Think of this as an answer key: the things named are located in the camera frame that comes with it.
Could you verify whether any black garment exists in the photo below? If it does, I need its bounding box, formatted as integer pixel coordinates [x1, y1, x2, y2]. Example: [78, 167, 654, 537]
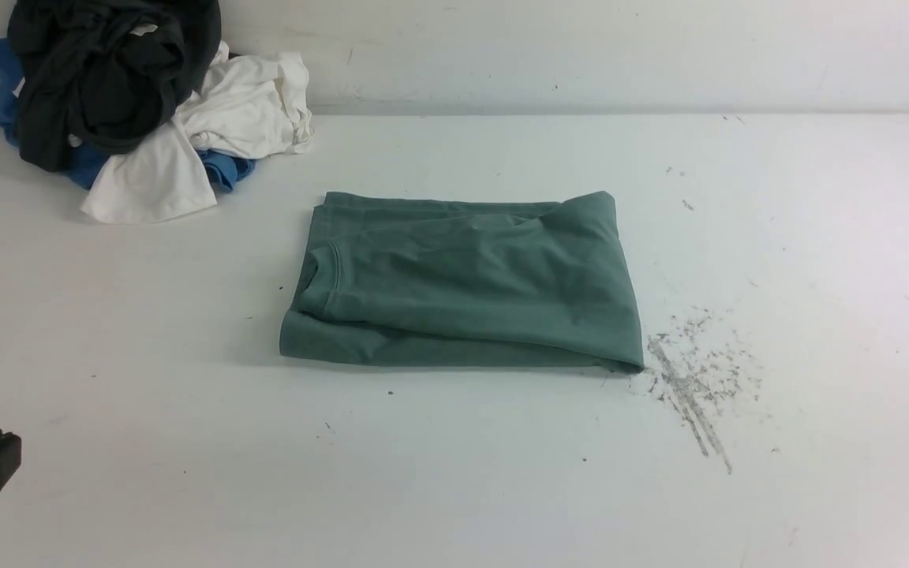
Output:
[7, 1, 223, 172]

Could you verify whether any green long-sleeve top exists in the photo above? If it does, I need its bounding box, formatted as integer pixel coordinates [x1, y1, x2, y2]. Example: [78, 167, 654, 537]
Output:
[280, 192, 645, 374]

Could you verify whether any white garment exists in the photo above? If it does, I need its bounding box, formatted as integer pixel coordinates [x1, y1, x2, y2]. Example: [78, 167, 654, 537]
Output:
[80, 43, 313, 224]

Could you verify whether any blue garment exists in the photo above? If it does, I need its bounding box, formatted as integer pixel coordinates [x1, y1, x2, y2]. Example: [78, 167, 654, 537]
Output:
[0, 37, 256, 193]

